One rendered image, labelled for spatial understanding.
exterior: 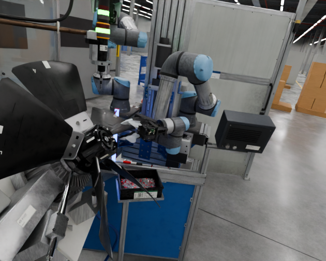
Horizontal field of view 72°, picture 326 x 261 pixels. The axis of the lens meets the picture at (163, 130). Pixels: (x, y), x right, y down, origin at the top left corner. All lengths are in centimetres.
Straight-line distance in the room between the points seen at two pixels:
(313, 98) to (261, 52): 609
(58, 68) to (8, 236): 56
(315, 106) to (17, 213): 861
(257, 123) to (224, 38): 156
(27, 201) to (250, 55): 249
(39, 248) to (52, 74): 54
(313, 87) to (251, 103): 593
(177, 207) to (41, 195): 98
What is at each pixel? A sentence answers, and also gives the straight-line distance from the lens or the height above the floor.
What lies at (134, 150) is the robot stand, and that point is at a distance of 168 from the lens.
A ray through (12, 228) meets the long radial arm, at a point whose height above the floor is 112.
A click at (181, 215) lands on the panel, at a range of 156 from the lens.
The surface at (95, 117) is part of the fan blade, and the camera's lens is 103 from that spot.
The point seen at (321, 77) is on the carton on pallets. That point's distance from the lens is 867.
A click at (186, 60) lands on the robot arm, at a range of 110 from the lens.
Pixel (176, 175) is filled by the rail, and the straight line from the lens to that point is 135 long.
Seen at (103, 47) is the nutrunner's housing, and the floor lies 151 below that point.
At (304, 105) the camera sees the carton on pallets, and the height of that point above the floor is 23.
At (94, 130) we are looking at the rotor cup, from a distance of 75.
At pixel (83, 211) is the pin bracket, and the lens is 91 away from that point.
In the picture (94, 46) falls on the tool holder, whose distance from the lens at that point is 79.
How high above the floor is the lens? 156
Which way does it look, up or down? 22 degrees down
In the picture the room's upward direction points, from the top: 9 degrees clockwise
